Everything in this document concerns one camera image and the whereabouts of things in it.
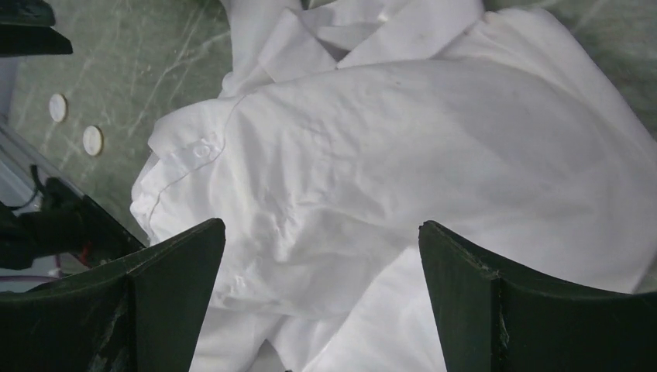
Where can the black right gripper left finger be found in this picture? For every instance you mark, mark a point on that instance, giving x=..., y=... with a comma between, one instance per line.
x=142, y=312

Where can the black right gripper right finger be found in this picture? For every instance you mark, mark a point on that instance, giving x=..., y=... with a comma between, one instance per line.
x=493, y=314

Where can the white button-up shirt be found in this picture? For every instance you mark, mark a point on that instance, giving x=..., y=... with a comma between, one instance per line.
x=341, y=129

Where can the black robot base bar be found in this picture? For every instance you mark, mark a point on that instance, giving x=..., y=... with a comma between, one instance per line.
x=65, y=223

